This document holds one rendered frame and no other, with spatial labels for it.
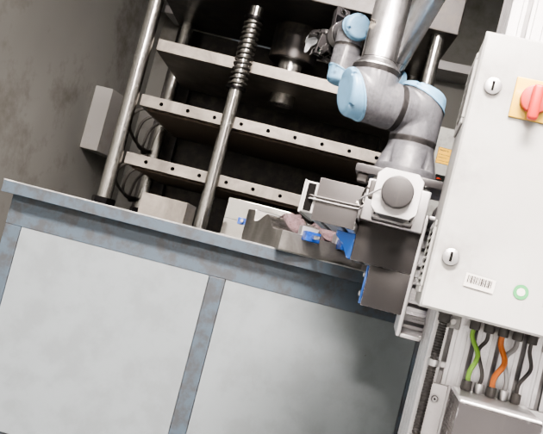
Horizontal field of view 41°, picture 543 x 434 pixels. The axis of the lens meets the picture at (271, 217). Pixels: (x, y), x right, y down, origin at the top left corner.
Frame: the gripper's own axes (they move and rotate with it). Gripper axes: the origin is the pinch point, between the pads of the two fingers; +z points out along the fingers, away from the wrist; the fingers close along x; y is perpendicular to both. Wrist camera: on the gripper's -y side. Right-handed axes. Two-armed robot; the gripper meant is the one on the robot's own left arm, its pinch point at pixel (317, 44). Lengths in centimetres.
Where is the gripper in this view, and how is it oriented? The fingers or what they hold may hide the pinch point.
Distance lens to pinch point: 237.3
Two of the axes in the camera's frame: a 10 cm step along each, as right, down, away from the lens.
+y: -3.7, 9.2, -0.8
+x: 8.9, 3.8, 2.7
